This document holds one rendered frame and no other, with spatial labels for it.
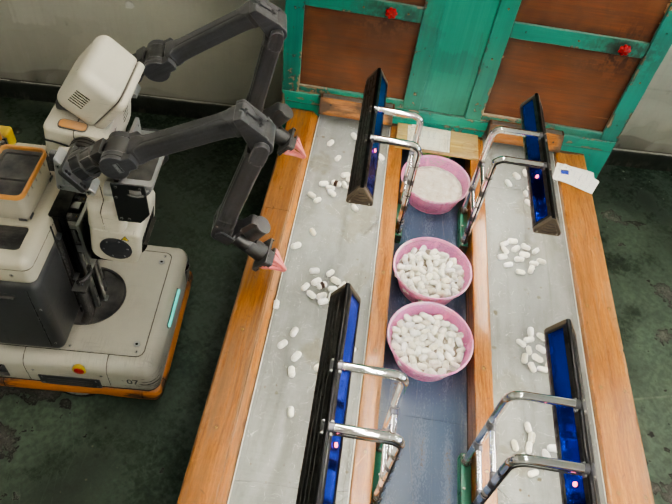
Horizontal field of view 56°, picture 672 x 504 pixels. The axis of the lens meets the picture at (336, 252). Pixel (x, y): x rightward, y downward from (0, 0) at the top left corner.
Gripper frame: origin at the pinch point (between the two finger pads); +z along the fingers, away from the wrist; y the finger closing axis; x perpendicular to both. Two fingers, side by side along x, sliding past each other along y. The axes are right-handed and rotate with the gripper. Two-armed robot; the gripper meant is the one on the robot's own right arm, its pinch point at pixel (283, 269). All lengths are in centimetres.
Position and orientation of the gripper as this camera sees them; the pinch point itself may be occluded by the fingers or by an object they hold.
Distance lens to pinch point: 196.8
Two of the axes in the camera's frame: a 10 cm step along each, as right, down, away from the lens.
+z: 6.8, 5.5, 4.8
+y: 1.3, -7.4, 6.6
